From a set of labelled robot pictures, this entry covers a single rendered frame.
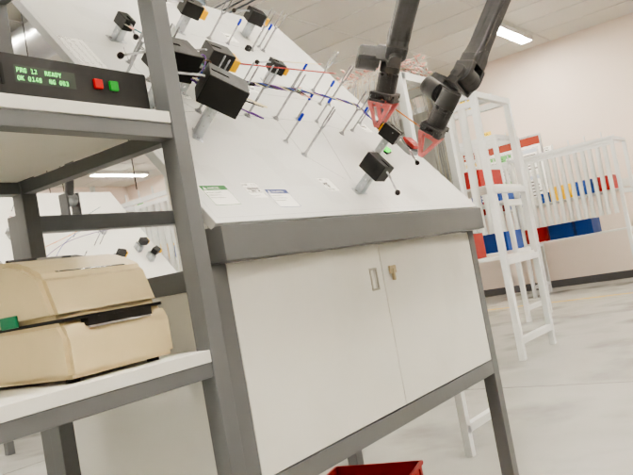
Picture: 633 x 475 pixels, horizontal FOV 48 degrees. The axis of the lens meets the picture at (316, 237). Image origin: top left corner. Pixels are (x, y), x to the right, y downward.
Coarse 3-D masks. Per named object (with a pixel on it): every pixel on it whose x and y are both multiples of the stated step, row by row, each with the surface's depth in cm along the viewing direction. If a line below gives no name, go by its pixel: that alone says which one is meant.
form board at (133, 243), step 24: (96, 192) 538; (0, 216) 460; (0, 240) 442; (48, 240) 465; (72, 240) 477; (96, 240) 483; (120, 240) 505; (144, 240) 504; (144, 264) 497; (168, 264) 512
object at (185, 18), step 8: (168, 0) 192; (176, 0) 193; (184, 0) 193; (192, 0) 195; (184, 8) 193; (192, 8) 194; (200, 8) 195; (184, 16) 196; (192, 16) 196; (200, 16) 197; (184, 24) 197; (184, 32) 199
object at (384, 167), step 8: (368, 152) 172; (368, 160) 172; (376, 160) 171; (384, 160) 174; (368, 168) 172; (376, 168) 171; (384, 168) 170; (392, 168) 173; (368, 176) 174; (376, 176) 171; (384, 176) 173; (360, 184) 176; (368, 184) 175; (392, 184) 171; (360, 192) 176
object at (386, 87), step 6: (378, 78) 203; (384, 78) 201; (390, 78) 201; (396, 78) 202; (378, 84) 203; (384, 84) 202; (390, 84) 202; (396, 84) 203; (372, 90) 203; (378, 90) 203; (384, 90) 202; (390, 90) 202; (384, 96) 200; (390, 96) 200
